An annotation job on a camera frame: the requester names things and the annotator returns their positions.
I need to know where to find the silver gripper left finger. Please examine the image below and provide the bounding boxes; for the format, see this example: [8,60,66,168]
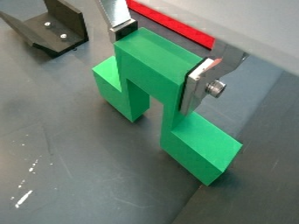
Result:
[95,0,138,43]

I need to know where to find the green zigzag block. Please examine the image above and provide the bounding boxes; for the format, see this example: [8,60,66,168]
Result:
[92,28,242,185]

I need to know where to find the red puzzle board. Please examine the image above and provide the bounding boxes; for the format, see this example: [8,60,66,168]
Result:
[126,0,215,49]

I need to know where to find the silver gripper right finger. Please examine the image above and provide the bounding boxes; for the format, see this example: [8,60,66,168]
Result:
[180,39,248,116]

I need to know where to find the black angle bracket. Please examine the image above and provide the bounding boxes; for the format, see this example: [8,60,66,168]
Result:
[0,0,90,57]

